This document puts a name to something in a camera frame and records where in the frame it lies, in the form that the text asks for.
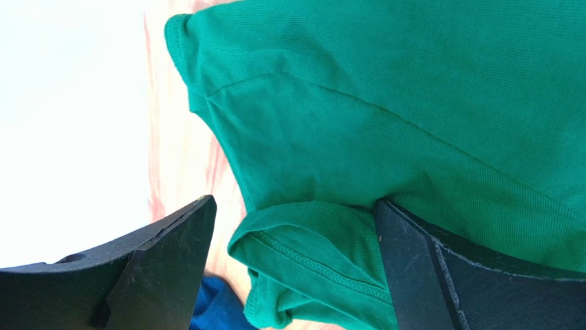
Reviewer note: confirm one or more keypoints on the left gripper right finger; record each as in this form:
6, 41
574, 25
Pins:
440, 280

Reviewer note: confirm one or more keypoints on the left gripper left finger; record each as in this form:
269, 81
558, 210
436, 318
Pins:
146, 279

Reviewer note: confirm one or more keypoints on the green t shirt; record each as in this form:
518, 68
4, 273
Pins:
469, 114

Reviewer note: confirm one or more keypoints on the blue t shirt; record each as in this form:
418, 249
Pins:
218, 308

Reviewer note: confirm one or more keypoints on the white printed t shirt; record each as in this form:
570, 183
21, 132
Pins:
73, 126

